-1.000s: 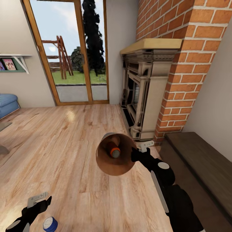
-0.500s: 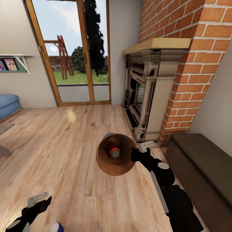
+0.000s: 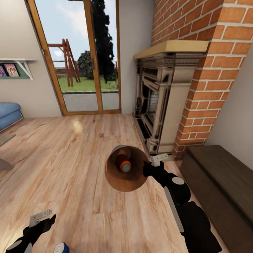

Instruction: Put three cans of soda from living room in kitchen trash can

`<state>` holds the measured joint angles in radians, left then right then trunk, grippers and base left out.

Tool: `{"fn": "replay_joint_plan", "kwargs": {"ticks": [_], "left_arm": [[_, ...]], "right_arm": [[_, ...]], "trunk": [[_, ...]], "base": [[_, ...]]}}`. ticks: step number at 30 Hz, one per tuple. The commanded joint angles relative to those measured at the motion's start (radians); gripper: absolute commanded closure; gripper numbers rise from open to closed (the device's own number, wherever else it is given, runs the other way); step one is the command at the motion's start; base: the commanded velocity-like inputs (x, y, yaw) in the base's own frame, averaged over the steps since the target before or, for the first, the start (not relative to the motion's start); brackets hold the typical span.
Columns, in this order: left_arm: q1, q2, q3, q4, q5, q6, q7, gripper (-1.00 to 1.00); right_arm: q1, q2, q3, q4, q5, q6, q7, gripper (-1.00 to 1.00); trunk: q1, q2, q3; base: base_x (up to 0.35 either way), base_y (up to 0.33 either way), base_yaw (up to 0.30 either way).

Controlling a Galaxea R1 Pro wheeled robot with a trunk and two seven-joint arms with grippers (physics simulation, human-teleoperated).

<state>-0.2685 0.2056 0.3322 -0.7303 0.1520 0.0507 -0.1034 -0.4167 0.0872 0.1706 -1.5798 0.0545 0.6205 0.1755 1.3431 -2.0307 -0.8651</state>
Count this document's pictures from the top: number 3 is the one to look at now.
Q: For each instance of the can of soda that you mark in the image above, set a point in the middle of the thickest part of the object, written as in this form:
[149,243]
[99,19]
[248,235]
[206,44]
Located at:
[61,247]
[124,163]

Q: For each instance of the trash can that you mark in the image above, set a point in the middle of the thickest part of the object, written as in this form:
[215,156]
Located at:
[126,181]

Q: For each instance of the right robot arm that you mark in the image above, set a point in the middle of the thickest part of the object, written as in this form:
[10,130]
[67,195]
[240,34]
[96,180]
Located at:
[192,221]

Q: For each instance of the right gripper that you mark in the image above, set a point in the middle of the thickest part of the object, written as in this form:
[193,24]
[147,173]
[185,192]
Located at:
[149,169]

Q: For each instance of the wood fireplace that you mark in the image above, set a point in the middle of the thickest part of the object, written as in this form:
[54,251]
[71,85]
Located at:
[163,85]

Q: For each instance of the shelf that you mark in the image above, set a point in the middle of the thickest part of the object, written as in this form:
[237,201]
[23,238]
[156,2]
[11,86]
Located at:
[22,68]

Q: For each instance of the countertop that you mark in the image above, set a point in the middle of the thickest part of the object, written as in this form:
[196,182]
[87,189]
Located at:
[174,46]

